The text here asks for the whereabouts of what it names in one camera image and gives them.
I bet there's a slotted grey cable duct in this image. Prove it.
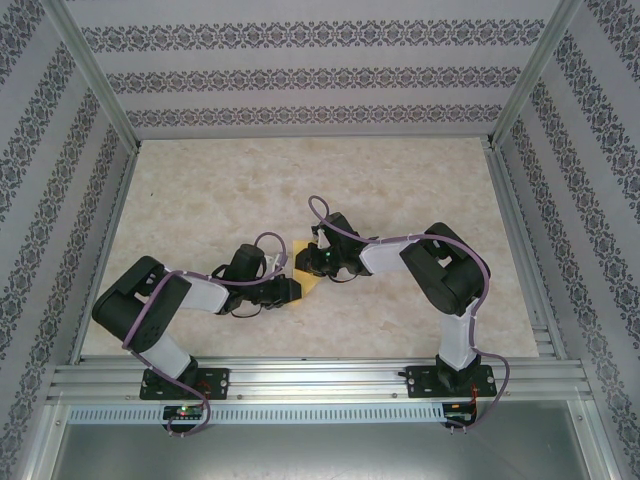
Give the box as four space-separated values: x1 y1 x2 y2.
67 402 449 425

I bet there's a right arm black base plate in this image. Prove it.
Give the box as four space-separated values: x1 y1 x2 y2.
405 364 499 400

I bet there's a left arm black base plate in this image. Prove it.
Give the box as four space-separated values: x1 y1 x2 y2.
139 367 232 402

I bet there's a yellow square paper sheet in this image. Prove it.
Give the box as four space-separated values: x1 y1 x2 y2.
291 239 324 304

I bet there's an aluminium side rail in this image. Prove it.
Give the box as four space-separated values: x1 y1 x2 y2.
68 142 144 365
482 141 570 360

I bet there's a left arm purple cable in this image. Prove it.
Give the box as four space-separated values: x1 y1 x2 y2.
121 231 292 440

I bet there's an aluminium mounting rail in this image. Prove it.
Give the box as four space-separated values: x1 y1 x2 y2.
47 355 595 404

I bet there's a grey sheet metal tray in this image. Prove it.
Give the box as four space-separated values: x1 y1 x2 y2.
49 422 591 480

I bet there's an aluminium frame beam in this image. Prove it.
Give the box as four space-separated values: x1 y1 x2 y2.
567 399 629 480
14 399 71 480

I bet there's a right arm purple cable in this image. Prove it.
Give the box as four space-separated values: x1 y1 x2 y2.
307 194 512 435

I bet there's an aluminium frame post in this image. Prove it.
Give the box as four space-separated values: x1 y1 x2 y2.
42 0 143 151
487 0 585 150

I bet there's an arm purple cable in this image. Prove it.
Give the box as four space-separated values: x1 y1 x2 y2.
121 231 292 440
307 194 512 435

